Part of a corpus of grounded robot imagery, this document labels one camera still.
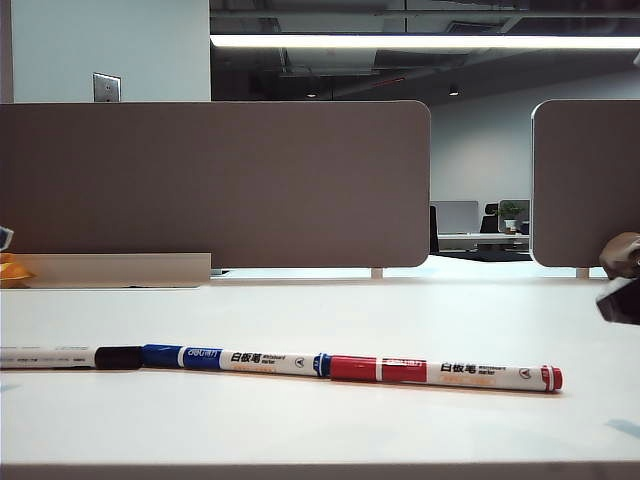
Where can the blue capped whiteboard marker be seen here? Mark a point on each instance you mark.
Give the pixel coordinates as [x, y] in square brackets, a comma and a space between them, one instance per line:
[250, 361]

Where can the red capped whiteboard marker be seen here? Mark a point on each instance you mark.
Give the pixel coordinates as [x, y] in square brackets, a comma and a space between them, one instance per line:
[450, 372]

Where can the black capped whiteboard marker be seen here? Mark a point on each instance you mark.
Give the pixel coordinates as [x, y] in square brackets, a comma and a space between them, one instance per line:
[60, 357]

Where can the wide brown desk divider panel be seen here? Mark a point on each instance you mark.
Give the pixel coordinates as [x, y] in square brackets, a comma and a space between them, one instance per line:
[250, 190]

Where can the black office chair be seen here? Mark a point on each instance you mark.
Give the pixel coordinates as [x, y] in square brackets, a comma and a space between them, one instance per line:
[433, 230]
[490, 220]

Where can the white background desk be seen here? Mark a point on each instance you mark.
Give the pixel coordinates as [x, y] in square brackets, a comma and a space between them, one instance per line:
[480, 241]

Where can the small green potted plant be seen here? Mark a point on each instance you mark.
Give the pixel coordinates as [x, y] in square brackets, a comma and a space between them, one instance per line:
[511, 212]

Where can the long beige box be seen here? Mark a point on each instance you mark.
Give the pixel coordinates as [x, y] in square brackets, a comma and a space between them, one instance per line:
[125, 270]

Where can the long white ceiling light strip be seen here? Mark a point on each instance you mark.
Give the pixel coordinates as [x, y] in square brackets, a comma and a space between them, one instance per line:
[400, 41]

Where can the brown crumpled object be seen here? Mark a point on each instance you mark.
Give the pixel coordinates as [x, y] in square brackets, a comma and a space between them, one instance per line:
[620, 252]

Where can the yellow soft object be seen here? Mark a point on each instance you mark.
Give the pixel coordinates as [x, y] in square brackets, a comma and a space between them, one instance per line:
[15, 270]

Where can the white divider foot bracket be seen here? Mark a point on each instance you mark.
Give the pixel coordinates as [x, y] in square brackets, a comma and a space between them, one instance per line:
[582, 273]
[377, 273]

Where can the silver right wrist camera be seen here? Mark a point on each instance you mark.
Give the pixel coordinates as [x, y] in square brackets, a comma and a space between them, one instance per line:
[622, 305]

